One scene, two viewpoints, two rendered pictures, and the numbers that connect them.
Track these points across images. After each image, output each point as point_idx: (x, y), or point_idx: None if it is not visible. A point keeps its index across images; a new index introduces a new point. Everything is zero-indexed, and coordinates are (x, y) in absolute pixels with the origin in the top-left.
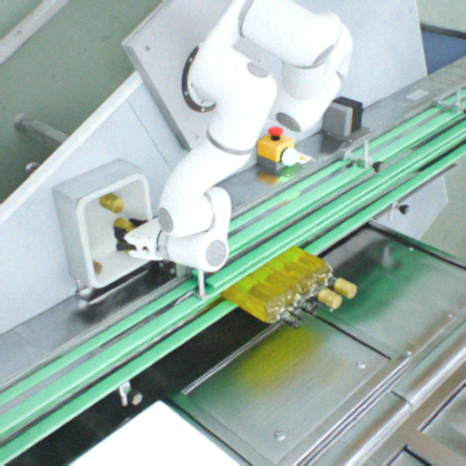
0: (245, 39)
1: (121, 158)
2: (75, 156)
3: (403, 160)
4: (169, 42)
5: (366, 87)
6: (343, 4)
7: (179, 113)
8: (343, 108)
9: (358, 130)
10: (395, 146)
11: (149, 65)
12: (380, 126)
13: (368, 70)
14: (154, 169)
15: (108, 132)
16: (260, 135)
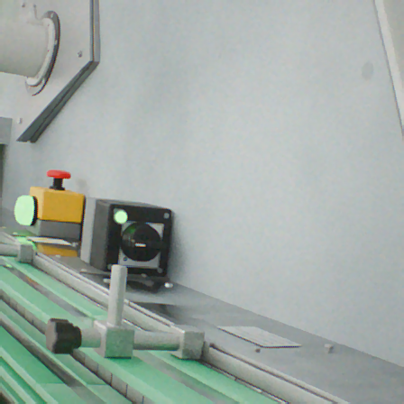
0: (77, 19)
1: (9, 117)
2: (3, 97)
3: (29, 358)
4: (34, 3)
5: (233, 242)
6: (201, 2)
7: (20, 82)
8: (101, 197)
9: (96, 268)
10: (11, 280)
11: (21, 21)
12: (90, 278)
13: (241, 190)
14: (19, 151)
15: (14, 87)
16: (78, 188)
